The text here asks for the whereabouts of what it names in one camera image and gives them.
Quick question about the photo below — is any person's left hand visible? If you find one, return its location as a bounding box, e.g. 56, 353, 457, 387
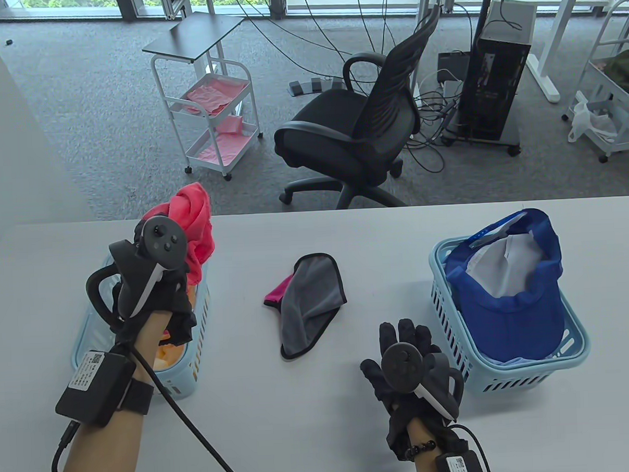
108, 214, 200, 350

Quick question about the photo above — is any person's right hand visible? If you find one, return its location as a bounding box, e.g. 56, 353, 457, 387
358, 317, 468, 464

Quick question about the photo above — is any red cloth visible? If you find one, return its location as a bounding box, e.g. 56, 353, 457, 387
166, 181, 218, 288

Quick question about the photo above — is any person's right forearm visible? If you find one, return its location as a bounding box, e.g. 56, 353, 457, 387
406, 416, 461, 472

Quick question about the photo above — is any person's left forearm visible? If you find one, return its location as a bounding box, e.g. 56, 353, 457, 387
47, 310, 179, 472

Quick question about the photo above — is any black left hand controller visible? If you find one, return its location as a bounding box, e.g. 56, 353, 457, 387
83, 214, 191, 330

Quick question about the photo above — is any black hand controller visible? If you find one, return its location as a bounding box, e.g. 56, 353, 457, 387
380, 339, 467, 427
83, 214, 191, 330

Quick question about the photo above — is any black right hand controller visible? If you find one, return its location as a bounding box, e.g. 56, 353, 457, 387
380, 339, 467, 427

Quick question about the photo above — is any grey cloth with black trim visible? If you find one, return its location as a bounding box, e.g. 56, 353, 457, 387
262, 252, 351, 362

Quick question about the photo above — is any white paper stuffing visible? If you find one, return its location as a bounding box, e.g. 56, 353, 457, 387
462, 233, 550, 299

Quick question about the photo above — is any blue cap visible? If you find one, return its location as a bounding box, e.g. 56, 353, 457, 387
442, 207, 569, 367

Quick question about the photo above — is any light blue slotted basket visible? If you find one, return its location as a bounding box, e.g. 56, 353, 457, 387
427, 231, 593, 397
67, 250, 216, 405

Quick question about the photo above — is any pink plastic bag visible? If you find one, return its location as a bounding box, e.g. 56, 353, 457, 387
194, 129, 260, 169
217, 114, 245, 136
185, 73, 251, 118

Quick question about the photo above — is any orange cloth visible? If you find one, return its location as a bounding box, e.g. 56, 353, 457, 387
149, 283, 202, 370

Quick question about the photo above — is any dark top side table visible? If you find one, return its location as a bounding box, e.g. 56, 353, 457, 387
140, 9, 248, 65

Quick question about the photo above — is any black office chair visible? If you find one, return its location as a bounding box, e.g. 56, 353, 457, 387
269, 3, 450, 214

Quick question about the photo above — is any black computer tower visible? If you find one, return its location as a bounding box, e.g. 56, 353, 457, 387
436, 0, 544, 160

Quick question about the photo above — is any black flat box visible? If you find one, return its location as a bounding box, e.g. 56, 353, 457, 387
437, 52, 473, 83

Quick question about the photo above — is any white plastic bag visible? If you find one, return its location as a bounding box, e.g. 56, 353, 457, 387
565, 89, 620, 144

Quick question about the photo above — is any white desk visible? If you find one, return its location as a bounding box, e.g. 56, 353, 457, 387
522, 0, 629, 106

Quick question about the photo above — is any olive green cloth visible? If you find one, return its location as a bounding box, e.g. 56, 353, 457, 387
602, 48, 629, 100

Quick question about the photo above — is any black bead bracelet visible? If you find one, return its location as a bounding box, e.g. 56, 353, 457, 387
404, 438, 439, 460

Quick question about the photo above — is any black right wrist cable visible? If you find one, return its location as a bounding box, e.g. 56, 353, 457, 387
448, 421, 493, 472

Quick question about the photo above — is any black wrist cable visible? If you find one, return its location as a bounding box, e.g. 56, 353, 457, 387
448, 421, 493, 472
46, 339, 251, 472

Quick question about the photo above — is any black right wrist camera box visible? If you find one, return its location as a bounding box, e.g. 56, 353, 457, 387
434, 449, 492, 472

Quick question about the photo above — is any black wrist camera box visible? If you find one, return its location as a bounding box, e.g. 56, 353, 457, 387
53, 347, 156, 429
434, 449, 492, 472

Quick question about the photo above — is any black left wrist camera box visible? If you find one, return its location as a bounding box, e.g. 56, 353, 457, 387
53, 347, 156, 429

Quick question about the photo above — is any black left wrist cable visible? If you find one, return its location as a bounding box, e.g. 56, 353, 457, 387
46, 339, 251, 472

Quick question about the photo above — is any white wire rolling cart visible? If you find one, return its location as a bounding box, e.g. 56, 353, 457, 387
557, 0, 629, 166

